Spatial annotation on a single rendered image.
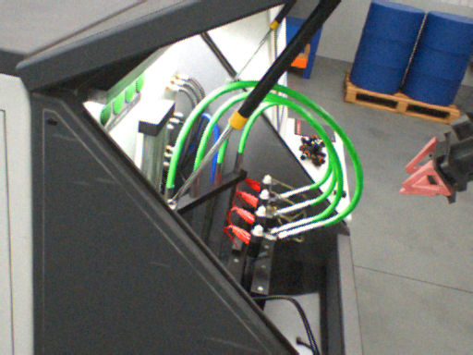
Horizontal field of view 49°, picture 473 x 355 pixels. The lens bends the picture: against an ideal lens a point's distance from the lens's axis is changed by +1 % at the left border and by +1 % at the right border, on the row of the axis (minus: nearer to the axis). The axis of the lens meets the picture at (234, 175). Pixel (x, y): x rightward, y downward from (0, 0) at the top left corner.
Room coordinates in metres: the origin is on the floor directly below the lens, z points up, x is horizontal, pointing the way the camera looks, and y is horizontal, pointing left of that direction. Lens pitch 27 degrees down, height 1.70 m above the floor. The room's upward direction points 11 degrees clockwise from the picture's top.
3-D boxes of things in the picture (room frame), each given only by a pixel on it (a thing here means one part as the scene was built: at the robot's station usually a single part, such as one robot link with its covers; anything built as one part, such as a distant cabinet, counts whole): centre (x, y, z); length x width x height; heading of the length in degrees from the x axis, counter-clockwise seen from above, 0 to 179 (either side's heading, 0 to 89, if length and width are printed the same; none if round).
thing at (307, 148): (1.64, -0.26, 1.01); 0.23 x 0.11 x 0.06; 177
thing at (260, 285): (1.03, -0.08, 0.91); 0.34 x 0.10 x 0.15; 177
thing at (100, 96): (0.93, 0.19, 1.43); 0.54 x 0.03 x 0.02; 177
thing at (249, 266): (0.91, -0.08, 0.99); 0.05 x 0.03 x 0.21; 87
